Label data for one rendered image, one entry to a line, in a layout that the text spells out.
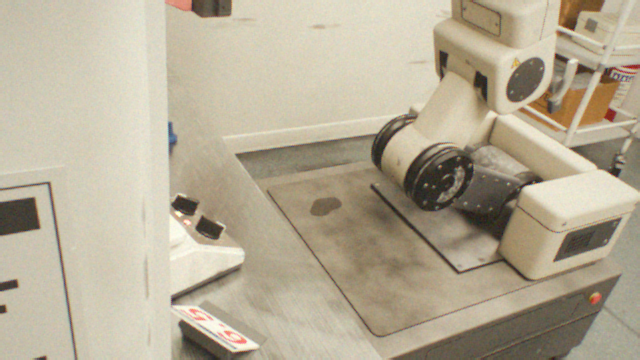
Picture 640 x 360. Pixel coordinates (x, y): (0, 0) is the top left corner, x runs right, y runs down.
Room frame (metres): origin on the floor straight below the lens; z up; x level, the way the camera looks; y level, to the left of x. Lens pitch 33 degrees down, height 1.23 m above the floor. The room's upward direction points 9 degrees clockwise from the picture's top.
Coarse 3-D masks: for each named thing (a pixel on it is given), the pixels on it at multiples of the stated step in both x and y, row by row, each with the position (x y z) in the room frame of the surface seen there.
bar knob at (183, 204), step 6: (180, 198) 0.55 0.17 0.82; (186, 198) 0.55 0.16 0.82; (192, 198) 0.56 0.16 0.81; (174, 204) 0.55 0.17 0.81; (180, 204) 0.55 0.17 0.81; (186, 204) 0.55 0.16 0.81; (192, 204) 0.56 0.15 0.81; (198, 204) 0.56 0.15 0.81; (180, 210) 0.54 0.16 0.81; (186, 210) 0.55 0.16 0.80; (192, 210) 0.55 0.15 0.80
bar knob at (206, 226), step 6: (204, 216) 0.52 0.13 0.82; (198, 222) 0.52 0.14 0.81; (204, 222) 0.52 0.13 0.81; (210, 222) 0.52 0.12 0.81; (216, 222) 0.52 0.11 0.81; (198, 228) 0.51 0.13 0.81; (204, 228) 0.51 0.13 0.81; (210, 228) 0.51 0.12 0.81; (216, 228) 0.51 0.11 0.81; (222, 228) 0.51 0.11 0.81; (204, 234) 0.50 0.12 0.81; (210, 234) 0.51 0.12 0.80; (216, 234) 0.51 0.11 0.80
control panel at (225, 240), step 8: (176, 216) 0.52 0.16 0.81; (184, 216) 0.53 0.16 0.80; (192, 216) 0.54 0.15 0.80; (200, 216) 0.56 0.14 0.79; (184, 224) 0.51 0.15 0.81; (192, 224) 0.52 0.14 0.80; (192, 232) 0.50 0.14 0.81; (224, 232) 0.54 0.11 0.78; (200, 240) 0.48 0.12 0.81; (208, 240) 0.49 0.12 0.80; (216, 240) 0.50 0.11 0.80; (224, 240) 0.52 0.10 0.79; (232, 240) 0.53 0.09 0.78
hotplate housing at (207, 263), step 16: (192, 240) 0.47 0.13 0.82; (176, 256) 0.45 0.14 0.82; (192, 256) 0.46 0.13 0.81; (208, 256) 0.47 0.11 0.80; (224, 256) 0.49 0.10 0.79; (240, 256) 0.51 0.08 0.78; (176, 272) 0.44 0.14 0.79; (192, 272) 0.46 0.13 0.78; (208, 272) 0.47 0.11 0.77; (224, 272) 0.49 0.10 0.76; (176, 288) 0.44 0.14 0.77; (192, 288) 0.46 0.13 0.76
